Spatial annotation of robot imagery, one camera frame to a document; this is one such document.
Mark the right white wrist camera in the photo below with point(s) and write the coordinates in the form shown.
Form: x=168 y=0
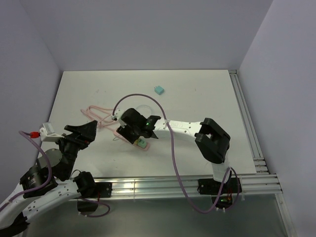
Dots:
x=117 y=114

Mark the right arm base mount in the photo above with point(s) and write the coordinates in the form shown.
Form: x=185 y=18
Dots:
x=210 y=187

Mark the teal charger plug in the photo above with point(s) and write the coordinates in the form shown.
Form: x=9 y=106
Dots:
x=158 y=90

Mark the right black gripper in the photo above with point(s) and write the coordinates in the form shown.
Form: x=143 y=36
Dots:
x=124 y=131

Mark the green charger plug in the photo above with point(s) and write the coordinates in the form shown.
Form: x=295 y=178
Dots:
x=141 y=143

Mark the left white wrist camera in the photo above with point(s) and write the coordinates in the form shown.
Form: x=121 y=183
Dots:
x=46 y=133

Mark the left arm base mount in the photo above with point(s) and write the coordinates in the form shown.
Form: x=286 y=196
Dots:
x=87 y=206

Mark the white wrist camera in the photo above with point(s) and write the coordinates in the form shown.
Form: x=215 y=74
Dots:
x=46 y=133
x=117 y=114

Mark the right aluminium rail frame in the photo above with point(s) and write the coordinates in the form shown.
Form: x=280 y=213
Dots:
x=259 y=160

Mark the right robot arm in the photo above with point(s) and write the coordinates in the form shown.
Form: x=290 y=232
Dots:
x=211 y=139

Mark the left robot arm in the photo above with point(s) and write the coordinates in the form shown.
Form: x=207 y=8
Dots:
x=48 y=183

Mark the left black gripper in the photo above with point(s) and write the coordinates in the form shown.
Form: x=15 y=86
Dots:
x=86 y=134

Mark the pink power strip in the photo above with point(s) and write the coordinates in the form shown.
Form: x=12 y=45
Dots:
x=119 y=137

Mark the aluminium rail frame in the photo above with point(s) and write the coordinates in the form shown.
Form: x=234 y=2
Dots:
x=156 y=207
x=259 y=160

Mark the front aluminium rail frame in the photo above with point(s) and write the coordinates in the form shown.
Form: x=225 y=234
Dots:
x=156 y=207

